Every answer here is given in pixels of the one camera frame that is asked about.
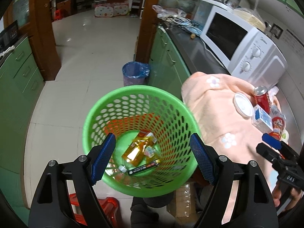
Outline white microwave oven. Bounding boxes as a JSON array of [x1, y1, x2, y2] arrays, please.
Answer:
[[199, 0, 287, 88]]

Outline white plastic cup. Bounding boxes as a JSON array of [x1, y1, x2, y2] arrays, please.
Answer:
[[233, 93, 253, 118]]

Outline tangled cables on counter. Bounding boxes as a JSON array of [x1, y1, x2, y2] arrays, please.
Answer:
[[161, 14, 203, 35]]

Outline black marker pen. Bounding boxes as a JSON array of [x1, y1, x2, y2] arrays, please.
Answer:
[[127, 160, 160, 176]]

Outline peach towel cloth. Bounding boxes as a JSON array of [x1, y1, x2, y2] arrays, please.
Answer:
[[181, 72, 277, 189]]

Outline polka dot storage box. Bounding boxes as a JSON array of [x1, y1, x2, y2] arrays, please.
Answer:
[[94, 3, 129, 17]]

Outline blue lined trash bin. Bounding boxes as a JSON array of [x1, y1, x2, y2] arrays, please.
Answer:
[[122, 61, 151, 86]]

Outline green perforated waste basket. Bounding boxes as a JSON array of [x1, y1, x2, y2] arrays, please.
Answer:
[[82, 85, 200, 198]]

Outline red snack tube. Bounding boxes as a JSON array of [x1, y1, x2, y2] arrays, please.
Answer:
[[270, 116, 285, 141]]

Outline person's right hand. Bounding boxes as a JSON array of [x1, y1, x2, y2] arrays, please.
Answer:
[[271, 179, 304, 210]]

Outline red plastic stool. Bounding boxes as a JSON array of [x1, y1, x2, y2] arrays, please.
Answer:
[[69, 193, 123, 227]]

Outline red soda can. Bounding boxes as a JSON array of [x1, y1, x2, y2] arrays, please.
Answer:
[[253, 85, 271, 114]]

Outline blue white carton box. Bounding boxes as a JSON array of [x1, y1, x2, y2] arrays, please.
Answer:
[[251, 105, 273, 134]]

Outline yellow snack wrapper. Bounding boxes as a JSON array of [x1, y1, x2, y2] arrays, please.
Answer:
[[122, 130, 161, 167]]

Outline cardboard box on floor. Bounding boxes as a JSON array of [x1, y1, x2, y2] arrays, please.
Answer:
[[166, 182, 198, 225]]

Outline green drawer cabinet left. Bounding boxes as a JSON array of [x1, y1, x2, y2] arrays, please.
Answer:
[[1, 36, 44, 207]]

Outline green base cabinet right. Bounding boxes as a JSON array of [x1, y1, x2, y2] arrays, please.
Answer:
[[147, 26, 190, 99]]

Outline wall power socket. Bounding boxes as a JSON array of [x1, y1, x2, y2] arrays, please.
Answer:
[[270, 23, 283, 39]]

